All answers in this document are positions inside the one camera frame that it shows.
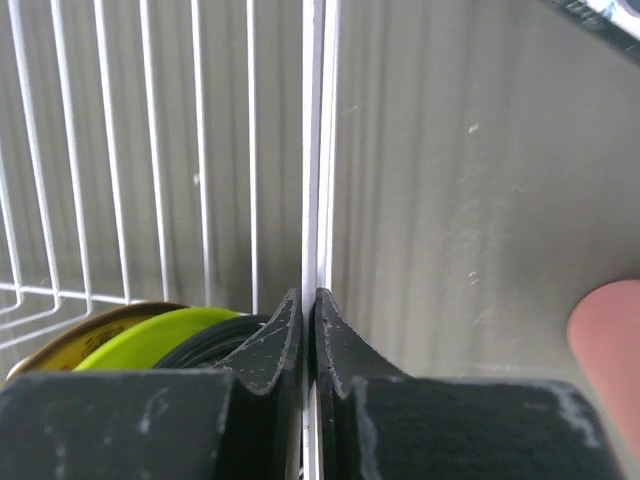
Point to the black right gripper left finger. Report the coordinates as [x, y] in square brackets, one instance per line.
[237, 420]

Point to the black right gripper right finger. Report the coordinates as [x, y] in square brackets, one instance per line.
[377, 422]

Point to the black plate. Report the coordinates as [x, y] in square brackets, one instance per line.
[212, 344]

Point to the pink plastic cup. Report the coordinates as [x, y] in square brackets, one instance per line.
[602, 333]

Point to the white wire dish rack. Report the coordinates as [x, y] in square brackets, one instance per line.
[150, 150]

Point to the lime green plate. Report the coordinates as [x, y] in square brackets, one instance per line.
[144, 344]

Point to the yellow plate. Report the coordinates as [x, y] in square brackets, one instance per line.
[70, 348]

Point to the Little Women book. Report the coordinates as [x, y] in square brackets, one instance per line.
[599, 26]

